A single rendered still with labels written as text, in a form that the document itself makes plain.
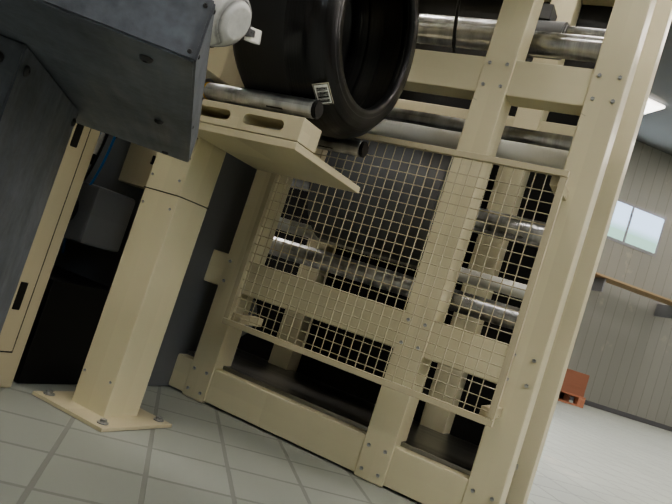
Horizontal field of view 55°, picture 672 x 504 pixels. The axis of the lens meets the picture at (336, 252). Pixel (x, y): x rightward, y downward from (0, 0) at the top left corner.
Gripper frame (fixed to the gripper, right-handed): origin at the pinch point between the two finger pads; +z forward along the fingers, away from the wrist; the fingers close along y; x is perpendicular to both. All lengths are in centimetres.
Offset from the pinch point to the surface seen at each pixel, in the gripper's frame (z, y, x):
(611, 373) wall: 1090, -24, 317
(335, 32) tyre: 16.1, -11.5, -5.1
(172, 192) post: 15, 29, 40
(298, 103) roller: 14.8, -5.8, 12.0
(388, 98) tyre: 50, -11, 5
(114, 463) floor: -17, 4, 97
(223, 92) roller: 14.7, 16.9, 12.3
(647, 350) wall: 1140, -67, 270
